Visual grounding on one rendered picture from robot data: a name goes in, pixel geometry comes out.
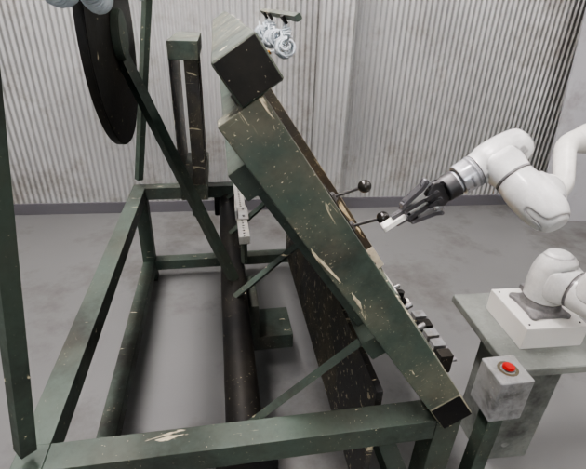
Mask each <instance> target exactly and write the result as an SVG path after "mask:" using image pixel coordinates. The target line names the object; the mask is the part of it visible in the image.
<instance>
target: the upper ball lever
mask: <svg viewBox="0 0 586 469"><path fill-rule="evenodd" d="M370 189H371V182H370V181H368V180H361V181H359V183H358V187H355V188H352V189H350V190H347V191H344V192H342V193H339V194H335V193H334V192H331V195H332V197H333V198H334V200H335V201H337V200H338V197H339V196H342V195H345V194H349V193H352V192H355V191H358V190H359V191H360V192H361V193H367V192H369V191H370Z"/></svg>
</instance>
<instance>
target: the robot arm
mask: <svg viewBox="0 0 586 469"><path fill-rule="evenodd" d="M534 147H535V145H534V141H533V140H532V139H531V137H530V136H529V135H528V134H527V133H526V132H524V131H523V130H522V129H519V128H513V129H510V130H507V131H504V132H502V133H500V134H498V135H496V136H494V137H492V138H491V139H489V140H487V141H485V142H483V143H482V144H480V145H479V146H477V147H476V148H475V149H474V150H473V151H472V152H471V153H470V154H469V155H467V156H466V157H464V158H462V159H461V160H460V161H459V162H458V163H456V164H454V165H453V166H451V167H450V168H449V171H448V172H446V173H445V174H443V175H441V176H440V177H438V179H437V180H434V181H428V180H427V179H425V178H422V179H421V180H420V183H419V184H418V185H417V186H416V187H415V188H414V189H413V190H412V191H411V192H410V193H409V194H408V195H406V196H405V197H404V198H403V199H402V200H401V201H400V202H399V205H400V207H399V210H397V211H395V212H394V213H393V214H392V215H391V217H390V218H389V219H388V220H386V221H384V222H382V223H381V224H380V226H381V228H382V229H383V230H384V232H387V231H389V230H390V229H392V228H393V227H394V226H400V225H401V224H403V223H404V222H406V221H408V222H410V223H411V224H415V223H417V222H420V221H424V220H427V219H429V218H431V217H434V216H438V215H444V213H445V212H444V211H443V208H444V206H445V205H446V204H447V202H448V201H450V200H454V199H456V198H457V197H459V196H460V195H462V194H463V193H465V194H469V193H470V192H472V191H473V190H475V189H477V188H478V187H480V186H482V185H484V184H485V183H489V184H490V185H492V186H493V187H494V188H495V189H496V190H497V191H498V192H499V193H500V195H501V196H502V198H503V200H504V201H505V202H506V204H507V205H508V206H509V207H510V209H511V210H512V211H513V212H514V213H515V214H516V215H517V216H518V217H519V218H520V219H521V220H522V221H523V222H524V223H526V224H527V225H528V226H530V227H532V228H533V229H535V230H537V231H540V232H546V233H549V232H552V231H555V230H557V229H559V228H561V227H563V226H564V225H565V224H566V223H567V222H568V221H569V217H570V215H571V212H570V206H569V204H568V202H567V196H568V195H569V194H570V193H571V191H572V190H573V187H574V184H575V178H576V161H577V153H578V154H586V124H584V125H581V126H580V127H577V128H575V129H573V130H571V131H569V132H567V133H566V134H565V135H563V136H562V137H561V138H560V139H559V140H558V141H557V142H556V144H555V145H554V148H553V174H548V173H545V172H543V171H537V170H536V169H534V168H533V167H532V166H531V165H530V163H529V162H528V160H527V159H528V158H529V157H530V156H531V155H532V153H533V151H534ZM426 188H427V189H426ZM425 189H426V191H425V192H423V191H424V190H425ZM419 195H420V196H419ZM433 207H435V208H433ZM429 208H430V209H429ZM427 209H428V210H427ZM425 210H426V211H425ZM519 288H520V289H521V290H522V292H519V293H517V292H510V293H509V297H510V298H511V299H513V300H514V301H515V302H516V303H517V304H518V305H519V306H520V307H521V308H522V309H523V310H524V311H525V312H526V313H527V315H528V317H529V318H530V319H531V320H533V321H538V320H541V319H556V318H565V319H570V317H571V314H570V313H569V312H567V311H566V310H565V309H564V308H563V307H562V306H565V308H567V309H568V310H570V311H571V312H573V313H574V314H576V315H578V316H580V317H582V318H584V319H586V273H584V272H583V271H582V270H581V269H580V268H579V262H578V260H577V259H576V257H575V256H574V255H572V254H571V253H570V252H568V251H566V250H564V249H560V248H549V249H547V250H546V251H544V252H543V253H541V254H540V255H539V256H538V257H537V258H536V259H535V260H534V262H533V263H532V265H531V267H530V269H529V271H528V274H527V277H526V282H525V283H521V284H520V286H519Z"/></svg>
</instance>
